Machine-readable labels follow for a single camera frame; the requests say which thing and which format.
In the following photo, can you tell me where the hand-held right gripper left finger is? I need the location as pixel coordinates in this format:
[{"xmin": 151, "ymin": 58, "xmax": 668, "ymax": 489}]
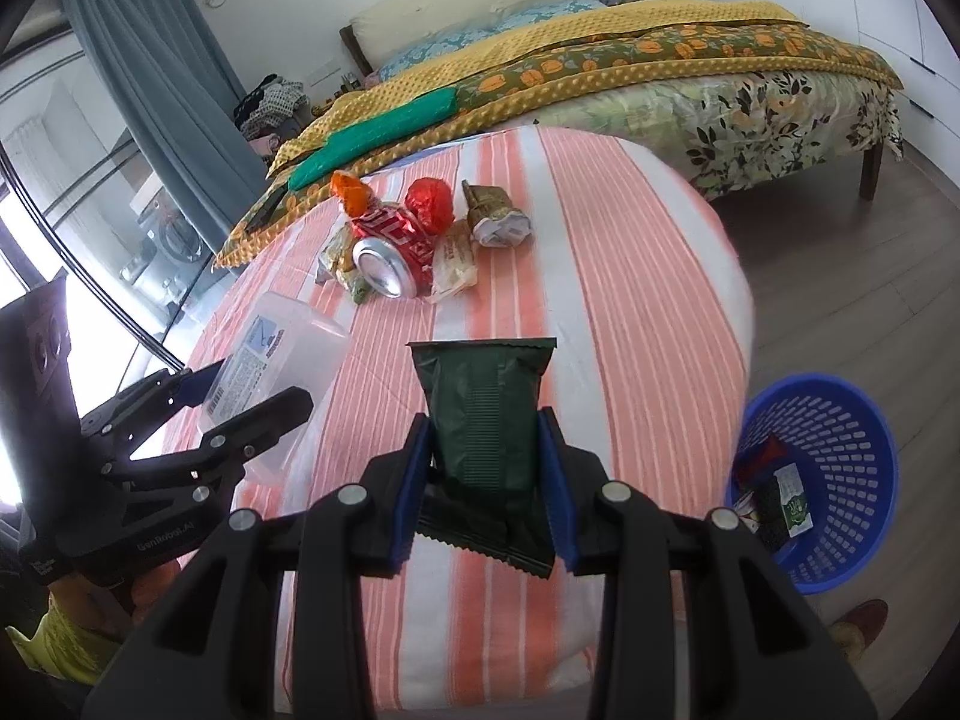
[{"xmin": 81, "ymin": 416, "xmax": 432, "ymax": 720}]

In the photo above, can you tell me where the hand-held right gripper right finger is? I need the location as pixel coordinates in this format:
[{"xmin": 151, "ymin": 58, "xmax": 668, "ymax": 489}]
[{"xmin": 536, "ymin": 405, "xmax": 878, "ymax": 720}]

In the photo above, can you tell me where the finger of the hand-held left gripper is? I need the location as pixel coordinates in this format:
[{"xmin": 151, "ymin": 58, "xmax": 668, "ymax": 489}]
[
  {"xmin": 79, "ymin": 360, "xmax": 226, "ymax": 455},
  {"xmin": 101, "ymin": 386, "xmax": 314, "ymax": 503}
]

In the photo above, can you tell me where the clear plastic box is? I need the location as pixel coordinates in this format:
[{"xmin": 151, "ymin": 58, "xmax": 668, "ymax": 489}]
[{"xmin": 196, "ymin": 291, "xmax": 352, "ymax": 485}]

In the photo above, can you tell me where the dark green snack packet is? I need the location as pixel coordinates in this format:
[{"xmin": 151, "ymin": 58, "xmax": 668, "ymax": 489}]
[{"xmin": 405, "ymin": 337, "xmax": 560, "ymax": 580}]

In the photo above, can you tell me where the yellow snack packet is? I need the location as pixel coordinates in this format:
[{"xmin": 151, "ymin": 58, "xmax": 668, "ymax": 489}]
[{"xmin": 315, "ymin": 229, "xmax": 372, "ymax": 305}]

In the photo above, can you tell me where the red drink can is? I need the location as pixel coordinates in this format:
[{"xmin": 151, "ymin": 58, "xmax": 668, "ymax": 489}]
[{"xmin": 352, "ymin": 206, "xmax": 440, "ymax": 299}]

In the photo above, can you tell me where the orange wrapper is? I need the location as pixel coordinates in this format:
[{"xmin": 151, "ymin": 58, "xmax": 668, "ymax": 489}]
[{"xmin": 330, "ymin": 171, "xmax": 370, "ymax": 220}]

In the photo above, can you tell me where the cream translucent wrapper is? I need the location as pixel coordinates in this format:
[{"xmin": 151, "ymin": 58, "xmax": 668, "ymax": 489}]
[{"xmin": 429, "ymin": 231, "xmax": 479, "ymax": 305}]

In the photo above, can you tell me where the white green milk carton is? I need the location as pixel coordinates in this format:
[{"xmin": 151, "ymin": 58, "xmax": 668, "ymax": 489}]
[{"xmin": 772, "ymin": 463, "xmax": 812, "ymax": 541}]

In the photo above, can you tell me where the red foil wrapper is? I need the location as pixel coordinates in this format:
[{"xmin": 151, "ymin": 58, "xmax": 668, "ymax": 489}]
[{"xmin": 405, "ymin": 178, "xmax": 455, "ymax": 235}]

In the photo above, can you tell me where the gold brown wrapper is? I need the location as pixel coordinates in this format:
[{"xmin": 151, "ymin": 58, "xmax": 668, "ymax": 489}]
[{"xmin": 460, "ymin": 178, "xmax": 533, "ymax": 248}]

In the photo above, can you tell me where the blue plastic basket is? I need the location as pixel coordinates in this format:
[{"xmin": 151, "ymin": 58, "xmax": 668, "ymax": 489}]
[{"xmin": 726, "ymin": 373, "xmax": 899, "ymax": 597}]

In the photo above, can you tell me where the person's left hand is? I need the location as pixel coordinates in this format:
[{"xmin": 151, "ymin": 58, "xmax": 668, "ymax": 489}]
[{"xmin": 97, "ymin": 559, "xmax": 185, "ymax": 638}]

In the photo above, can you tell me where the washing machine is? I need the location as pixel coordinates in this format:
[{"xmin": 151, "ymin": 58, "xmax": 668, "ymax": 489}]
[{"xmin": 127, "ymin": 176, "xmax": 218, "ymax": 293}]

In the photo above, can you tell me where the black phone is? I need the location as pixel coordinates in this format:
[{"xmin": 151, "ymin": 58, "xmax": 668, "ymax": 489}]
[{"xmin": 251, "ymin": 184, "xmax": 290, "ymax": 230}]

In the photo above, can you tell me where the black framed glass door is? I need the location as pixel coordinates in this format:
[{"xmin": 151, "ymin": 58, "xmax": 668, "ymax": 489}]
[{"xmin": 0, "ymin": 37, "xmax": 248, "ymax": 376}]

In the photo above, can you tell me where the yellow garment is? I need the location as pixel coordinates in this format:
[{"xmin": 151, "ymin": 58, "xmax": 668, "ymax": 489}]
[{"xmin": 7, "ymin": 592, "xmax": 128, "ymax": 683}]

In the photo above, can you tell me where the round table striped cloth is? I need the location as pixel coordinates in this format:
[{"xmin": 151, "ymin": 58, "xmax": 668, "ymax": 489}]
[{"xmin": 161, "ymin": 126, "xmax": 755, "ymax": 720}]

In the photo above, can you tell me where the pile of clothes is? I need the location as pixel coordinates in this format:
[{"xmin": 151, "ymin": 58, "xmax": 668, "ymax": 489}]
[{"xmin": 232, "ymin": 73, "xmax": 308, "ymax": 158}]

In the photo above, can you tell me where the green cloth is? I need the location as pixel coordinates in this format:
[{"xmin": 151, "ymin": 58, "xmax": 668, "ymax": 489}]
[{"xmin": 289, "ymin": 88, "xmax": 457, "ymax": 191}]

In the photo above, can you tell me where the grey blue curtain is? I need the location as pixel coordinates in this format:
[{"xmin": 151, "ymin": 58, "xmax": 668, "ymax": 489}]
[{"xmin": 60, "ymin": 0, "xmax": 267, "ymax": 256}]

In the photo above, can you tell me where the brown shoe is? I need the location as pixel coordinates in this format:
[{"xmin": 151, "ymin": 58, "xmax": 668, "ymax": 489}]
[{"xmin": 829, "ymin": 600, "xmax": 890, "ymax": 650}]

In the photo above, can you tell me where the blue floral pillow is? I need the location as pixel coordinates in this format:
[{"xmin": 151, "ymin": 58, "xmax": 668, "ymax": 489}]
[
  {"xmin": 375, "ymin": 22, "xmax": 518, "ymax": 83},
  {"xmin": 499, "ymin": 0, "xmax": 608, "ymax": 35}
]

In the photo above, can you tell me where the leaf print bed sheet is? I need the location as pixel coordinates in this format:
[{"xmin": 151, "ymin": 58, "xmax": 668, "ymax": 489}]
[{"xmin": 525, "ymin": 67, "xmax": 905, "ymax": 200}]

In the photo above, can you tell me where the bed with floral cover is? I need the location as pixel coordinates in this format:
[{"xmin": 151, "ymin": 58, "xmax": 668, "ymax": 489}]
[{"xmin": 214, "ymin": 0, "xmax": 901, "ymax": 271}]

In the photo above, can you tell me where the white wardrobe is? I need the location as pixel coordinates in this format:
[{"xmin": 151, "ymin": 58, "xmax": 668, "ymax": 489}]
[{"xmin": 840, "ymin": 0, "xmax": 960, "ymax": 151}]

